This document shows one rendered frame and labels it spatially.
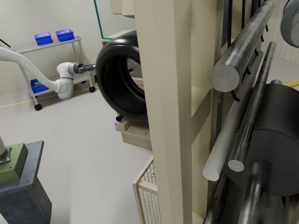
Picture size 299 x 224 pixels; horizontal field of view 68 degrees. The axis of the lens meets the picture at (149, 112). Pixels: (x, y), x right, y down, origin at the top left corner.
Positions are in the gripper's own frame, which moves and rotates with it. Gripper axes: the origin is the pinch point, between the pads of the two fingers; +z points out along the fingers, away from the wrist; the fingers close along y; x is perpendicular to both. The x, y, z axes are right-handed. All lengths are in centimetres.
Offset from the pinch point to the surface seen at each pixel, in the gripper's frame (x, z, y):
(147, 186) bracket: 35, 67, -59
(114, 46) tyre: -15.2, 30.3, -11.1
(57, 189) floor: 114, -77, -35
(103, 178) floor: 119, -43, -3
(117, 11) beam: -33, 59, -36
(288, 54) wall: 128, 111, 393
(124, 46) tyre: -14.3, 37.9, -11.3
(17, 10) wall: -64, -292, 142
